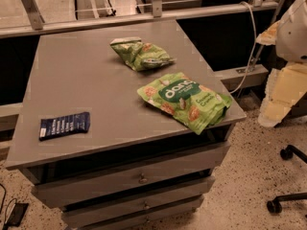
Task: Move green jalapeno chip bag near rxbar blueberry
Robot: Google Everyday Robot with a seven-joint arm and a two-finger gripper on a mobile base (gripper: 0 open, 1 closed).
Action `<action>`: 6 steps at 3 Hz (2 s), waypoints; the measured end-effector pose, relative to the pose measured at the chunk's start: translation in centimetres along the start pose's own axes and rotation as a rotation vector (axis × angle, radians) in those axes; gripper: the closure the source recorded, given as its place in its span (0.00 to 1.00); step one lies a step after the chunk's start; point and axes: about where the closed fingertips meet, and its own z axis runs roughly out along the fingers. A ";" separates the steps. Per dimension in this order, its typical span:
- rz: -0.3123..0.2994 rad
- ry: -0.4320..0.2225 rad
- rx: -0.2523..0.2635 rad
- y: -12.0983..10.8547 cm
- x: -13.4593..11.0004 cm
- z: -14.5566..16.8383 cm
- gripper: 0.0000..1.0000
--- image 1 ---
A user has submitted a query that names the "yellowish foam gripper finger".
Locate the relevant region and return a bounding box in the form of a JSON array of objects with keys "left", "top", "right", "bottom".
[{"left": 258, "top": 62, "right": 307, "bottom": 127}]

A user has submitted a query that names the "green jalapeno chip bag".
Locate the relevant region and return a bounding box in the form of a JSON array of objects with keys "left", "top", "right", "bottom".
[{"left": 110, "top": 37, "right": 176, "bottom": 72}]

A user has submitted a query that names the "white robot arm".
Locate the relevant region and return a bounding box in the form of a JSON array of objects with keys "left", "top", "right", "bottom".
[{"left": 256, "top": 0, "right": 307, "bottom": 127}]

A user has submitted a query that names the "green coconut crunch snack bag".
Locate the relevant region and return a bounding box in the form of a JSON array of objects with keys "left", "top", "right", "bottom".
[{"left": 137, "top": 72, "right": 232, "bottom": 135}]

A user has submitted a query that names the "dark blue rxbar wrapper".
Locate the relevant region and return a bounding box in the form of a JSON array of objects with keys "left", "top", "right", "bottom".
[{"left": 39, "top": 112, "right": 90, "bottom": 141}]

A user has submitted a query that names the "top grey drawer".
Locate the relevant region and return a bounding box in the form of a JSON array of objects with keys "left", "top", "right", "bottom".
[{"left": 32, "top": 142, "right": 230, "bottom": 208}]

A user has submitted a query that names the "grey drawer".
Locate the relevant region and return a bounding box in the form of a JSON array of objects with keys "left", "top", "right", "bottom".
[
  {"left": 62, "top": 171, "right": 215, "bottom": 228},
  {"left": 32, "top": 142, "right": 230, "bottom": 208},
  {"left": 78, "top": 195, "right": 203, "bottom": 230}
]

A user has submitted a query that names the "black office chair base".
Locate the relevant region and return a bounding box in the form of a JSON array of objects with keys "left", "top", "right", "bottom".
[{"left": 266, "top": 144, "right": 307, "bottom": 215}]

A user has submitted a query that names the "grey drawer cabinet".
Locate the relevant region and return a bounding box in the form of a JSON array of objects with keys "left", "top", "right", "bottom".
[{"left": 4, "top": 18, "right": 248, "bottom": 230}]

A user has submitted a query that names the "bottom grey drawer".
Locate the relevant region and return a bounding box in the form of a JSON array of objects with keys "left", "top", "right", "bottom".
[{"left": 78, "top": 195, "right": 203, "bottom": 230}]

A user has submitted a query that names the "middle grey drawer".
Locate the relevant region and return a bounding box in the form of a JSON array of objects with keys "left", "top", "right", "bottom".
[{"left": 62, "top": 171, "right": 215, "bottom": 228}]

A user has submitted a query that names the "black device on floor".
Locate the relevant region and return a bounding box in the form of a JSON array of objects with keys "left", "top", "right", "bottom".
[{"left": 3, "top": 203, "right": 29, "bottom": 230}]

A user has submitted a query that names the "white hanging cable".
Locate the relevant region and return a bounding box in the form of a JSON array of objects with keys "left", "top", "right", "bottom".
[{"left": 228, "top": 1, "right": 258, "bottom": 95}]

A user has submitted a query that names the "grey metal railing frame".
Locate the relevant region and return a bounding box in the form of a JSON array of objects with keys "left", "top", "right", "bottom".
[{"left": 0, "top": 0, "right": 285, "bottom": 38}]

